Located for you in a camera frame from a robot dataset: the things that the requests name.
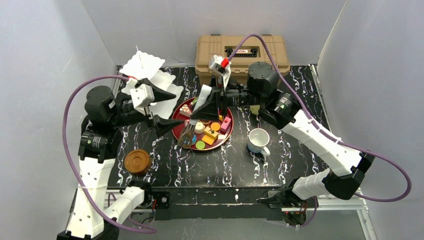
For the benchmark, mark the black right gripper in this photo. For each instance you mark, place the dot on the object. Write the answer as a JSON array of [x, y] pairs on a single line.
[[222, 103]]

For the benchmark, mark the white mug blue base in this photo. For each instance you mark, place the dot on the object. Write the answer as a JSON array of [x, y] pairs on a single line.
[[258, 140]]

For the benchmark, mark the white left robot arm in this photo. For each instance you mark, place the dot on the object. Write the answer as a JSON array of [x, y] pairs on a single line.
[[101, 136]]

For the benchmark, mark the red round tray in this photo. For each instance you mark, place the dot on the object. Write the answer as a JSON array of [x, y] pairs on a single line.
[[222, 137]]

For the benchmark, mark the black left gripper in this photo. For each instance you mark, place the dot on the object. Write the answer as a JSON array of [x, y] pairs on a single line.
[[147, 112]]

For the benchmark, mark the green round macaron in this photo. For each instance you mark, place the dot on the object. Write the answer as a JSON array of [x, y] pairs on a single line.
[[200, 145]]

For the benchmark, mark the white round cream puff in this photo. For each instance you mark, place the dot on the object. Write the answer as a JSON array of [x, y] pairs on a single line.
[[199, 128]]

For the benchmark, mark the orange round cookie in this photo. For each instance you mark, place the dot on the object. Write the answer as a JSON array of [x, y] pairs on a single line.
[[216, 126]]

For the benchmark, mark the brown wooden coaster stack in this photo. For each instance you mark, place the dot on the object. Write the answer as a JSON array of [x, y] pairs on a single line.
[[137, 162]]

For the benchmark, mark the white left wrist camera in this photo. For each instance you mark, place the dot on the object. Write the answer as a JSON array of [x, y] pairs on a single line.
[[141, 98]]

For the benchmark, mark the blue sprinkled donut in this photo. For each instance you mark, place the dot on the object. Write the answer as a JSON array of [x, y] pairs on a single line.
[[191, 140]]

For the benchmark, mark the pink cake with cherry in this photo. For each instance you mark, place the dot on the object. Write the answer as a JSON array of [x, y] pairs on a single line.
[[225, 125]]

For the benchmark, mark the black base frame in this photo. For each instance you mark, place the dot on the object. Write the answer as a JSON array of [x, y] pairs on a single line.
[[174, 203]]

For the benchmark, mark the tan plastic toolbox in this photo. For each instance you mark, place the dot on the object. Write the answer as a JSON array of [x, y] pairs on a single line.
[[251, 51]]

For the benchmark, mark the orange square cake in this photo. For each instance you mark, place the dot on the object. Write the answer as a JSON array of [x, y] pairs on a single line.
[[208, 140]]

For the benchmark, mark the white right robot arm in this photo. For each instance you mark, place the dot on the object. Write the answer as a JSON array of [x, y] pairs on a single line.
[[346, 167]]

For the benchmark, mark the pale green ceramic mug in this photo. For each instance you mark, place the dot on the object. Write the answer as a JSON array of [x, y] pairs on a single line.
[[254, 109]]

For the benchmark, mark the white three-tier dessert stand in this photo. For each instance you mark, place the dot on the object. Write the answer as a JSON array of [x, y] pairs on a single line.
[[146, 66]]

